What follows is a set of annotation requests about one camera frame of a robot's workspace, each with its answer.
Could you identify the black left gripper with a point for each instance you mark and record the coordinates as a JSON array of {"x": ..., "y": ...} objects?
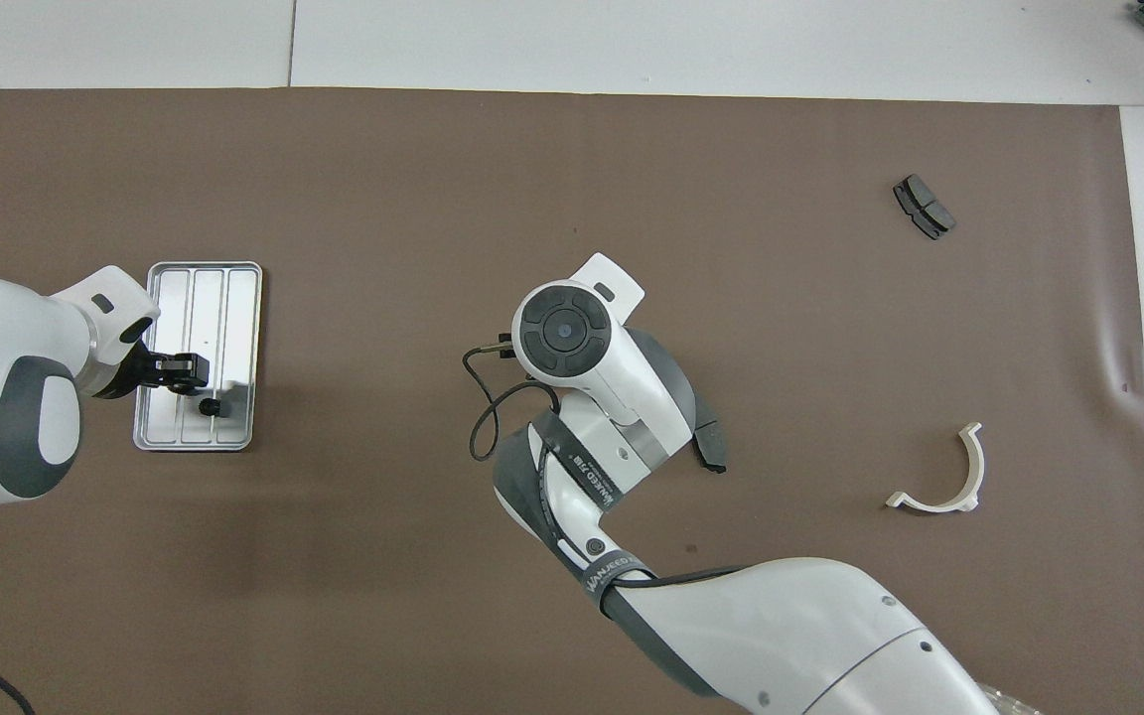
[{"x": 140, "y": 372}]

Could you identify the silver metal tray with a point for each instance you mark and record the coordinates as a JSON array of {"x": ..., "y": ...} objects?
[{"x": 239, "y": 318}]

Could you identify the long grey brake pad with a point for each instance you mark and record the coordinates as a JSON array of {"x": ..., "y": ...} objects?
[{"x": 714, "y": 447}]

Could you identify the brown paper table mat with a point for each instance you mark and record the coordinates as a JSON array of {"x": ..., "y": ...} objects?
[{"x": 383, "y": 199}]

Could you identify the small black bearing gear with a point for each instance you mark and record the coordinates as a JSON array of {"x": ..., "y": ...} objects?
[{"x": 210, "y": 407}]

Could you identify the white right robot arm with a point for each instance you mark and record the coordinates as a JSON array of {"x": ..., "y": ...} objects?
[{"x": 781, "y": 636}]

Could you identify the white semicircular plastic bracket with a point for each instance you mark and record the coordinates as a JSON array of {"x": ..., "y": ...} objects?
[{"x": 939, "y": 506}]

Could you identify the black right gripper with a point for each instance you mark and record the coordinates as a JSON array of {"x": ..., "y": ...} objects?
[{"x": 506, "y": 346}]

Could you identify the short grey brake pad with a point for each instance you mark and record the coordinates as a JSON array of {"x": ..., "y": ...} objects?
[{"x": 925, "y": 207}]

